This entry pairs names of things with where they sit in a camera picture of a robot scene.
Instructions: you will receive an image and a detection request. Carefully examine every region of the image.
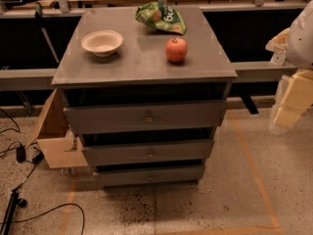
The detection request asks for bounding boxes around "green chip bag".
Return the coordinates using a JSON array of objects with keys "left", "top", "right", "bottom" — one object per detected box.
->
[{"left": 135, "top": 2, "right": 186, "bottom": 35}]

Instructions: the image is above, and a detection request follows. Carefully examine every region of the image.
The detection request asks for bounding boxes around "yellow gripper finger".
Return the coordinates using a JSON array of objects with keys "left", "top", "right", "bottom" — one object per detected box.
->
[{"left": 272, "top": 70, "right": 313, "bottom": 129}]

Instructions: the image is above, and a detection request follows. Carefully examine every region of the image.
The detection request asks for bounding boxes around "grey top drawer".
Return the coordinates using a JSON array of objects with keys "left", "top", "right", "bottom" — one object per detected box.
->
[{"left": 64, "top": 101, "right": 226, "bottom": 134}]

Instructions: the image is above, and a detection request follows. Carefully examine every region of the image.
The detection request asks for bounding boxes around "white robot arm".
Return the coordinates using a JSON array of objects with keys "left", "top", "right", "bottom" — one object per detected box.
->
[{"left": 265, "top": 1, "right": 313, "bottom": 133}]

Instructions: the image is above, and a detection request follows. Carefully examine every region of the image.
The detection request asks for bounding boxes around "grey metal rail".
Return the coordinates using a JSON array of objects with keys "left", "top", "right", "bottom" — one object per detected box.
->
[{"left": 0, "top": 62, "right": 296, "bottom": 91}]

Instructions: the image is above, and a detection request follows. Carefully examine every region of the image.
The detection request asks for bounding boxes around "black floor cable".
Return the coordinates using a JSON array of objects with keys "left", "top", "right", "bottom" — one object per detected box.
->
[{"left": 0, "top": 108, "right": 86, "bottom": 235}]

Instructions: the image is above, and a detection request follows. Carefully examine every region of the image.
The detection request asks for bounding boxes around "grey wooden drawer cabinet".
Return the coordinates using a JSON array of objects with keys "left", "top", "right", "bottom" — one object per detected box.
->
[{"left": 53, "top": 7, "right": 237, "bottom": 173}]

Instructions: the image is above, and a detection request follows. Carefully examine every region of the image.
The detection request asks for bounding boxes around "black tripod leg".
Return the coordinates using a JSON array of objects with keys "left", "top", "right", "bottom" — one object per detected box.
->
[{"left": 0, "top": 191, "right": 27, "bottom": 235}]

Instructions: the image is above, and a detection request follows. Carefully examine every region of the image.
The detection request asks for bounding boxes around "brown cardboard box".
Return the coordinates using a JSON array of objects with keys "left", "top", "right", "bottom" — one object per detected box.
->
[{"left": 25, "top": 89, "right": 88, "bottom": 168}]

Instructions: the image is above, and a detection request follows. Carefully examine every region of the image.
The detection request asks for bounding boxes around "grey bottom drawer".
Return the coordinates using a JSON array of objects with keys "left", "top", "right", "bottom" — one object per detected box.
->
[{"left": 94, "top": 164, "right": 204, "bottom": 187}]

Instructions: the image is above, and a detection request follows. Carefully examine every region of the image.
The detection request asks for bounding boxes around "white paper bowl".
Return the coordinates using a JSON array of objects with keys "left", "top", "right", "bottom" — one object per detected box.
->
[{"left": 81, "top": 30, "right": 123, "bottom": 57}]

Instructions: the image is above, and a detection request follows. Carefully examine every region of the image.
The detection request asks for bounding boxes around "clear sanitizer bottle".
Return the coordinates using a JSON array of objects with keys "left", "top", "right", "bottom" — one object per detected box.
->
[{"left": 270, "top": 50, "right": 286, "bottom": 66}]

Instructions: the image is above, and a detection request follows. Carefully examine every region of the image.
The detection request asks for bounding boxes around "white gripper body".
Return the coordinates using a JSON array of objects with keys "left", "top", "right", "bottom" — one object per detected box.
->
[{"left": 265, "top": 28, "right": 290, "bottom": 53}]

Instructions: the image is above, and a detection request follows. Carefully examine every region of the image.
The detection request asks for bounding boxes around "red apple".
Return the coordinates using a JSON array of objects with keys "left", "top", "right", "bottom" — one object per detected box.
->
[{"left": 165, "top": 37, "right": 188, "bottom": 63}]

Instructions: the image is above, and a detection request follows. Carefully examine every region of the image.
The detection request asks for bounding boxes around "black power adapter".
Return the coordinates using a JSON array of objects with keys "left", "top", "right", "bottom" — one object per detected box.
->
[{"left": 16, "top": 146, "right": 25, "bottom": 163}]

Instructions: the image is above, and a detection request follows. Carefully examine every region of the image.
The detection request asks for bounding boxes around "grey drawer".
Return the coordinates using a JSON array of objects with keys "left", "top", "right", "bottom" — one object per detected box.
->
[
  {"left": 94, "top": 164, "right": 204, "bottom": 187},
  {"left": 82, "top": 139, "right": 214, "bottom": 166},
  {"left": 64, "top": 101, "right": 226, "bottom": 134}
]

